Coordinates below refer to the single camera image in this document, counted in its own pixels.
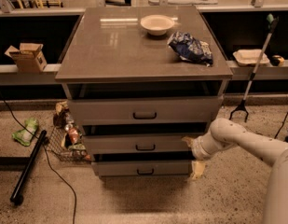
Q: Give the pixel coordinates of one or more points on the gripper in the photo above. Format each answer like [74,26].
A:
[197,148]

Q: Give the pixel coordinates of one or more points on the grey drawer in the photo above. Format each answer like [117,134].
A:
[115,144]
[140,111]
[140,168]

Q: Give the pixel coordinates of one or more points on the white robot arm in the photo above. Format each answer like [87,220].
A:
[224,134]

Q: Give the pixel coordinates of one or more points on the grey top drawer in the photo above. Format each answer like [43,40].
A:
[140,111]

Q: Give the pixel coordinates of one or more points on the grey bottom drawer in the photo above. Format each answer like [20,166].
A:
[140,168]

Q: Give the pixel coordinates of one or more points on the grey drawer cabinet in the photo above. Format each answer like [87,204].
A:
[112,56]

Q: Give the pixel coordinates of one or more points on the blue crumpled chip bag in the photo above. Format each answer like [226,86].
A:
[190,49]

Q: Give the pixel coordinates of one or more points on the white takeout clamshell container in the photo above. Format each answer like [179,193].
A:
[245,57]

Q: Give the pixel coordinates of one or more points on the red soda can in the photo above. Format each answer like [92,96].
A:
[74,135]

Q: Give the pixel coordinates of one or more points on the yellow tape measure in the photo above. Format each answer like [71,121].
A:
[277,60]

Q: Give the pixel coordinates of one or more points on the white paper bowl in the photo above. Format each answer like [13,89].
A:
[157,24]

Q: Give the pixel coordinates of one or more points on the reacher grabber stick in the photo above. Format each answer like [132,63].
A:
[272,24]

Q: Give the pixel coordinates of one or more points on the green snack bag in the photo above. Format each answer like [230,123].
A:
[26,134]

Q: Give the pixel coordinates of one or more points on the black tube on floor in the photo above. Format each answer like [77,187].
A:
[16,196]

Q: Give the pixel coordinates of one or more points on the small cardboard box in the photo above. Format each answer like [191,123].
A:
[29,57]

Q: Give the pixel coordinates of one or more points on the wire basket with snacks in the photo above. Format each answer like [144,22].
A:
[59,141]

